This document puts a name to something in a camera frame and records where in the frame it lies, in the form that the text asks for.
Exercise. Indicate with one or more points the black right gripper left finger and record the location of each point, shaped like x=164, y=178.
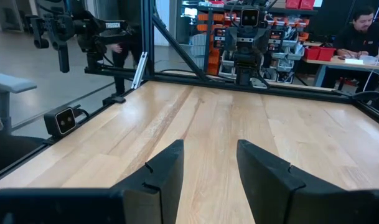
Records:
x=158, y=186

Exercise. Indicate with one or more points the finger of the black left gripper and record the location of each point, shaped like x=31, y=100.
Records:
x=265, y=39
x=230, y=39

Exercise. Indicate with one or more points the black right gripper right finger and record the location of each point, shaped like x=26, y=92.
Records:
x=267, y=186

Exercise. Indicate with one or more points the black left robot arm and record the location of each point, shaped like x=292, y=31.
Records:
x=246, y=62

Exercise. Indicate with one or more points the shelf with orange grey bins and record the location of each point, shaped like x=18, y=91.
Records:
x=214, y=46

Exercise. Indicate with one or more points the red shelf bin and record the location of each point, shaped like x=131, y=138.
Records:
x=299, y=3

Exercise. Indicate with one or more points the red desk bin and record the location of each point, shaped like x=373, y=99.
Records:
x=320, y=53

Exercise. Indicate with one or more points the wooden desk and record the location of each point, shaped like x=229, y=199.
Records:
x=348, y=64

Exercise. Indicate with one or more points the seated person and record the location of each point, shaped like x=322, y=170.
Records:
x=360, y=34

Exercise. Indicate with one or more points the standing person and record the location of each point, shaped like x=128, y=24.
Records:
x=125, y=62

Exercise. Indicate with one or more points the black chair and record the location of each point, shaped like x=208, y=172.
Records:
x=12, y=149

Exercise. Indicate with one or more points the grey chair armrest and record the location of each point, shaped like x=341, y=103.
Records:
x=8, y=82

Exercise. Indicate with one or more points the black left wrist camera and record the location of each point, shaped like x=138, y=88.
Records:
x=250, y=17

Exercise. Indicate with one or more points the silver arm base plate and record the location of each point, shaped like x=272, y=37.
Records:
x=260, y=83

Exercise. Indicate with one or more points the black aluminium table frame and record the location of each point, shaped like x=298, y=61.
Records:
x=288, y=90

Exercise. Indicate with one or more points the silver aluminium bracket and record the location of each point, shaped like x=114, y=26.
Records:
x=140, y=70

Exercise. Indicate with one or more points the black table-level camera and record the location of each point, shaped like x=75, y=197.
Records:
x=61, y=121

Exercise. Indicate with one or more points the black frame corner bracket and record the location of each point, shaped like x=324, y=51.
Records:
x=369, y=98

